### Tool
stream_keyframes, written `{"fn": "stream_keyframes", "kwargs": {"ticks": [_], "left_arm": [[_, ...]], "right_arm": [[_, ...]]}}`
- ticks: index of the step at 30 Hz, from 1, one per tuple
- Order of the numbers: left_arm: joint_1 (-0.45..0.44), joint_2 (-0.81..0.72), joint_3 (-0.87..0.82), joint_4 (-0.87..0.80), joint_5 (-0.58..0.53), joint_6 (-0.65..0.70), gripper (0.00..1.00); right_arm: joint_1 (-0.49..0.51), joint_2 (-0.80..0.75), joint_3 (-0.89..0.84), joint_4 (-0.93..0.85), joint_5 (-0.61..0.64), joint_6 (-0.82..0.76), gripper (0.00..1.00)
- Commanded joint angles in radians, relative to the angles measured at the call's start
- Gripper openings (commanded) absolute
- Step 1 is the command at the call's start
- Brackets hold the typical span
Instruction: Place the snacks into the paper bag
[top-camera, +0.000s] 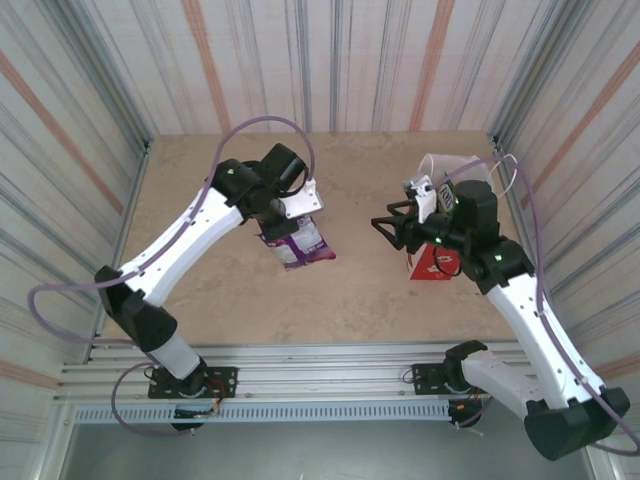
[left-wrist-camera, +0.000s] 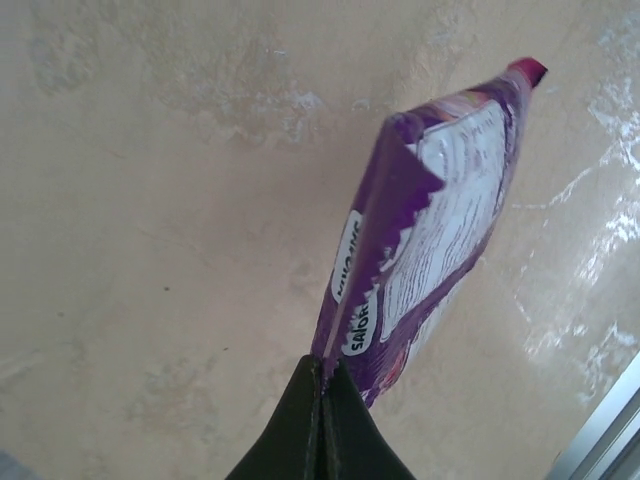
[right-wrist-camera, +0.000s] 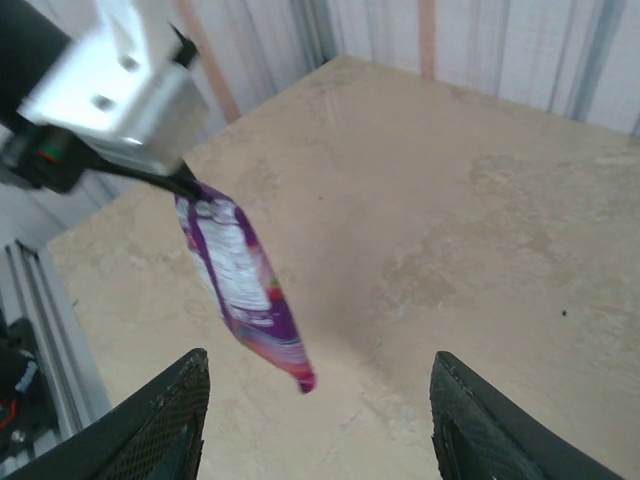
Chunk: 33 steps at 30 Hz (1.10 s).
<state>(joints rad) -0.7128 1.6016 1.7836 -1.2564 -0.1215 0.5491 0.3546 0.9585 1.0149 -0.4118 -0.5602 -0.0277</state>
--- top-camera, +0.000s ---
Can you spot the purple snack bag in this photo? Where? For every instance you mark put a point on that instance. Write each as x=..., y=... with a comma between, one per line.
x=300, y=245

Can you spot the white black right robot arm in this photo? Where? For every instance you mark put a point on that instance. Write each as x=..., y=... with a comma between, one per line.
x=525, y=310

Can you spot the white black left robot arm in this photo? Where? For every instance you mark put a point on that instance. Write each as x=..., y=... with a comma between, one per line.
x=170, y=250

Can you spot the white paper bag red prints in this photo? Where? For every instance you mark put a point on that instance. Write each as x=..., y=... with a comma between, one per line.
x=425, y=265

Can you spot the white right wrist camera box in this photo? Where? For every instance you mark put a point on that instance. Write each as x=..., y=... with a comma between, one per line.
x=425, y=200

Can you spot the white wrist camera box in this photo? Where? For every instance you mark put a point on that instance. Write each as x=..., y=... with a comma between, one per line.
x=302, y=200
x=425, y=200

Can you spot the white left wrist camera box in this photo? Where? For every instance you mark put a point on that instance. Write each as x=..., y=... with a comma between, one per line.
x=302, y=200

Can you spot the metal corner post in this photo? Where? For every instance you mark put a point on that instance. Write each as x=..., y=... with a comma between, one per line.
x=497, y=145
x=125, y=240

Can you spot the aluminium rail frame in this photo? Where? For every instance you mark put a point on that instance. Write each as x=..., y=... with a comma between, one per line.
x=310, y=370

